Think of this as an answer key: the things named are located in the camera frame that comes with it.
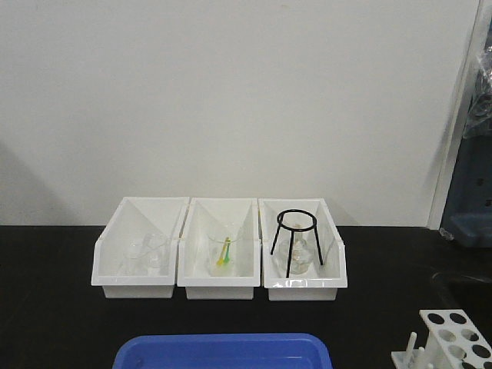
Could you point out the white left storage bin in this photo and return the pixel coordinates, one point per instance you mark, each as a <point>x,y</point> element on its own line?
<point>133,218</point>

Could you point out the white right storage bin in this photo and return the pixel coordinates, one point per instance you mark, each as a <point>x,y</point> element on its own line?
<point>319,283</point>

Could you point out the black wire tripod stand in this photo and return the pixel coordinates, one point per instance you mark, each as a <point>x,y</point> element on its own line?
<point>310,230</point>

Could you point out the black sink basin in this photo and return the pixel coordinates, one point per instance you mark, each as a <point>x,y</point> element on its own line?
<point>470,293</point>

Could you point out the clear bag of black pegs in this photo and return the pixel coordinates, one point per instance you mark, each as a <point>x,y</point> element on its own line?
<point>478,121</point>

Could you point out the white storage bin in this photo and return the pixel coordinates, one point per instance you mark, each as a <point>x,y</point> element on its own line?
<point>133,218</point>
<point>319,283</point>
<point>241,214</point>

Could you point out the yellow plastic spoon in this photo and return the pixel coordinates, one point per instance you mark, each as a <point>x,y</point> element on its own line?
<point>219,261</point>

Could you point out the white middle storage bin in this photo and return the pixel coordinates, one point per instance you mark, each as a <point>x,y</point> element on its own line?
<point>241,214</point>

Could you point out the clear beaker with spoons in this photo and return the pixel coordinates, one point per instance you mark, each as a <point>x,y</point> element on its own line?
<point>216,237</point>

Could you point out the glass flask under tripod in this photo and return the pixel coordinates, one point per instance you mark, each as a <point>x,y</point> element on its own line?
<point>291,252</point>

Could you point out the grey pegboard drying rack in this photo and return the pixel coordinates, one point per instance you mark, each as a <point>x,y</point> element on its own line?
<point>467,213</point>

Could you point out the white test tube rack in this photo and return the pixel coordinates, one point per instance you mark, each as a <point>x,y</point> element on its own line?
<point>453,341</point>

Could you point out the blue plastic tray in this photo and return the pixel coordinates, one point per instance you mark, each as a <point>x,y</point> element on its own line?
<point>264,350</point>

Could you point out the green plastic spoon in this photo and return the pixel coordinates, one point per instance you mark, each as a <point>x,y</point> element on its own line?
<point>227,244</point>

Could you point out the clear glass beaker left bin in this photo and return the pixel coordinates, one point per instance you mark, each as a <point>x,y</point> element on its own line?
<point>145,257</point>

